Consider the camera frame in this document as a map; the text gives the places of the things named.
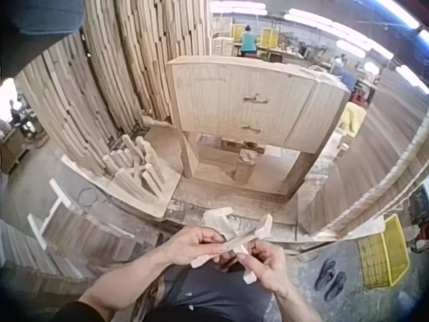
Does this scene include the person's left hand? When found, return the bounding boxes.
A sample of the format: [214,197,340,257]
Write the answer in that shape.
[164,225,229,268]

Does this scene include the person's right hand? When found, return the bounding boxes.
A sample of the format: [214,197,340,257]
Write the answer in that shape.
[236,239,293,299]

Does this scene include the short pale wooden piece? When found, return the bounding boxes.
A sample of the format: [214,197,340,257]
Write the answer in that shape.
[202,207,258,285]

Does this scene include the long pale wooden piece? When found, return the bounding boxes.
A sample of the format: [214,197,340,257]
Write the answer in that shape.
[190,213,274,269]

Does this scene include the black sandal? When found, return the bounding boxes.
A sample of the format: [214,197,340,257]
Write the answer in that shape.
[323,270,348,302]
[314,259,337,292]

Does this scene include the person's legs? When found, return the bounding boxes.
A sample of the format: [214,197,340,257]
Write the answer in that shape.
[135,260,281,322]

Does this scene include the round wooden stump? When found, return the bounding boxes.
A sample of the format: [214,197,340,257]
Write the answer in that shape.
[233,149,261,184]

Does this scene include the yellow plastic crate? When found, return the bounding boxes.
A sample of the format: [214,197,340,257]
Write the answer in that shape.
[356,213,412,290]

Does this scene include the low stack of wood boards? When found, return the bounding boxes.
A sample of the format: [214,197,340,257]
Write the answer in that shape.
[0,206,160,291]

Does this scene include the slatted wooden panel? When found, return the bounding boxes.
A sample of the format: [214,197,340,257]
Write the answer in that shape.
[297,107,429,243]

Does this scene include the large unfinished wooden cabinet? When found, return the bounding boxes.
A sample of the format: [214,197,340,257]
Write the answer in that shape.
[166,55,351,203]

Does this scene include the yellow plastic chair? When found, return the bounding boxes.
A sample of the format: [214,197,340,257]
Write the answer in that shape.
[337,101,367,136]

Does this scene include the tall stacks of wood planks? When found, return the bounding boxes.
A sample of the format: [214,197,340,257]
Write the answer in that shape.
[15,0,212,175]

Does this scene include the wooden work table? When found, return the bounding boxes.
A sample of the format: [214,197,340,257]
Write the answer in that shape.
[0,126,48,174]

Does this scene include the coiled black cable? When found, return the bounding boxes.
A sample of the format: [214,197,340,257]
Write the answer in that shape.
[76,186,99,206]

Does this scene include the white wooden frame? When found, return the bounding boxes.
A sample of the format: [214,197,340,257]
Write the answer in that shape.
[27,177,135,250]

